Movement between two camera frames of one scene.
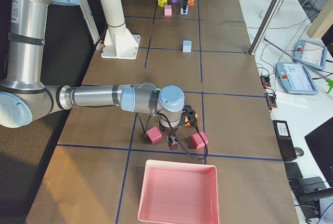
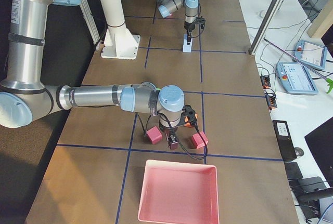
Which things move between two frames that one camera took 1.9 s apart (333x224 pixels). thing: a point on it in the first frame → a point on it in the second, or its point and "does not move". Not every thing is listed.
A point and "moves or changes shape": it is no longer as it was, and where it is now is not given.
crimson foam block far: (197, 140) does not move
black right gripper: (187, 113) does not move
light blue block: (187, 45) does not move
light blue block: (181, 10) moves or changes shape
